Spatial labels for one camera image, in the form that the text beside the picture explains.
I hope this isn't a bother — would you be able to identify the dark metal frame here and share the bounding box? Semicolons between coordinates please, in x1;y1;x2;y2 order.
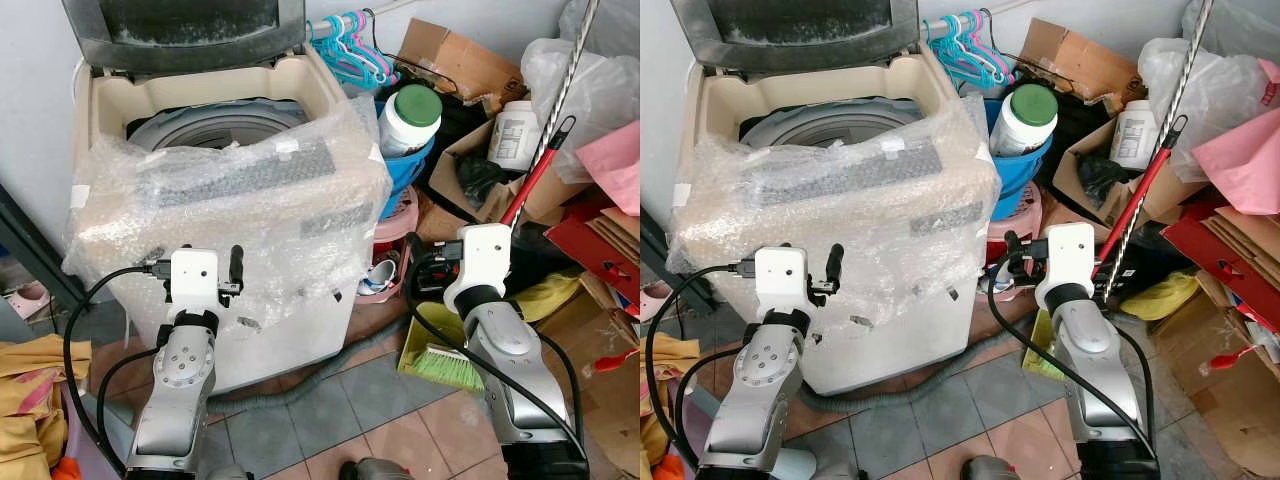
640;203;692;303
0;183;87;313

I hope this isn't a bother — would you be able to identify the yellow dustpan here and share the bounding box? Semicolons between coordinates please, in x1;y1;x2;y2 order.
396;299;467;379
1026;307;1059;353

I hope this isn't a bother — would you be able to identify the open cardboard box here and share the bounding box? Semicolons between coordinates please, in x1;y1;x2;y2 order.
1051;118;1213;228
429;118;593;228

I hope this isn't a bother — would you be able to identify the silver spiral metal pole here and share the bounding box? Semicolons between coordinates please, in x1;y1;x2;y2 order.
538;0;602;153
1104;0;1217;303

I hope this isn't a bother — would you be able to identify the yellow cloth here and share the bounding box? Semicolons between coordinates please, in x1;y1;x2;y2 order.
1119;269;1202;322
509;267;587;324

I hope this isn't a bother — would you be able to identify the pink bag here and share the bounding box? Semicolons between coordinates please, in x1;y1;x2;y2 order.
574;120;641;218
1191;104;1280;218

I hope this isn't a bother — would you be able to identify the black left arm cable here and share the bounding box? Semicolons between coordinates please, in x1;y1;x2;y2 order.
644;258;758;475
61;258;173;475

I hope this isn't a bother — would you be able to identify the red flat box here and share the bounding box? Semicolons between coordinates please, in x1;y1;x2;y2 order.
1161;204;1280;333
544;194;641;307

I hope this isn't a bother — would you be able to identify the clear bubble wrap sheet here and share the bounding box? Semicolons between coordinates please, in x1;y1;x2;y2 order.
664;93;1004;333
61;93;394;329

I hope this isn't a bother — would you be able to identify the red mop handle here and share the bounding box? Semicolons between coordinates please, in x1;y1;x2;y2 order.
1094;114;1190;293
497;114;579;230

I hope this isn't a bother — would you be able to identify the white bottle green cap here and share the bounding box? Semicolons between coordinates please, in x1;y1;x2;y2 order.
989;83;1060;160
377;84;444;160

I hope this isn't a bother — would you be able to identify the large cardboard box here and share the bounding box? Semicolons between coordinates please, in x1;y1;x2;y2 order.
1149;288;1280;478
534;274;641;480

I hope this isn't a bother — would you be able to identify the teal plastic hanger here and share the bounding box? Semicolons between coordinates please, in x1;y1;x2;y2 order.
307;12;393;93
924;12;1009;93

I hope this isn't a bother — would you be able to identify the green broom head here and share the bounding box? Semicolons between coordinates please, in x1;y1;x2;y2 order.
412;343;487;394
1020;345;1067;383

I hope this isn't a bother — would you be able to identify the white blue shoe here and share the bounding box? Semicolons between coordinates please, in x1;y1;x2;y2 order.
989;272;1037;298
357;261;400;298

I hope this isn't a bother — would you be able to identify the grey washer lid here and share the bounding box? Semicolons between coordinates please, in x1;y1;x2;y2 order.
669;0;922;75
62;0;308;77

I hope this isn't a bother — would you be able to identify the yellow orange clothes pile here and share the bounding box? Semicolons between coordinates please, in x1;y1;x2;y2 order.
0;334;97;480
640;334;702;480

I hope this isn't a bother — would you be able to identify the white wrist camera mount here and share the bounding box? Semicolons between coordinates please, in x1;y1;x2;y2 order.
752;246;812;317
1034;222;1098;307
167;248;222;319
442;224;515;312

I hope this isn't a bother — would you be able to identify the brown cardboard box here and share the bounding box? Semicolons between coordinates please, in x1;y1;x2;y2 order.
397;17;528;109
1017;17;1148;113

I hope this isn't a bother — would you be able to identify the grey corrugated drain hose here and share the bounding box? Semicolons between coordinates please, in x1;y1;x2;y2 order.
204;317;413;413

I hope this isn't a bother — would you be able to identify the white labelled bottle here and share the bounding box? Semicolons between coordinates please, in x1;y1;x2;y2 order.
487;99;544;172
1109;99;1164;172

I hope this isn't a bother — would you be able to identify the blue plastic bucket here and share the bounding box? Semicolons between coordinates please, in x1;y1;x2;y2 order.
984;97;1054;223
374;98;439;221

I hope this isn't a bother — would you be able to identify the grey washer drum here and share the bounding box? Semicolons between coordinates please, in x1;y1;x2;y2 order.
739;97;923;151
127;97;308;153

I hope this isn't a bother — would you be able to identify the cream top-loading washing machine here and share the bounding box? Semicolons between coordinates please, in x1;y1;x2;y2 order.
70;42;393;398
668;42;1003;398

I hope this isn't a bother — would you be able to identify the black plastic bag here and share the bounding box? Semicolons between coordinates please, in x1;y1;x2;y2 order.
1077;154;1138;208
454;154;522;208

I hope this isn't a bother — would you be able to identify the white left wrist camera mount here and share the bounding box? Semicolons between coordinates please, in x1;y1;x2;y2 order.
167;248;222;319
752;246;812;317

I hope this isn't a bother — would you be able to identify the clear plastic bag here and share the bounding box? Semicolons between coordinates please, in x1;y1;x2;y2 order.
519;0;641;187
1137;0;1280;183

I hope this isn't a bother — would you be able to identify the pink plastic basin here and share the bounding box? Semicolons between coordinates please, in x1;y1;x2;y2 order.
356;184;422;305
984;181;1044;243

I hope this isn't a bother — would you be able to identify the grey right robot foot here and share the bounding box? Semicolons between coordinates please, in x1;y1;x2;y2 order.
339;457;417;480
959;454;1022;480

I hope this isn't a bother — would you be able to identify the pink plastic hanger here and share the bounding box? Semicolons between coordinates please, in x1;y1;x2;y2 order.
958;10;1019;89
340;10;403;89

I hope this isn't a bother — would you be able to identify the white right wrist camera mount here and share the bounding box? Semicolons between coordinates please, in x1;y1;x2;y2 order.
442;224;515;312
1034;222;1098;307

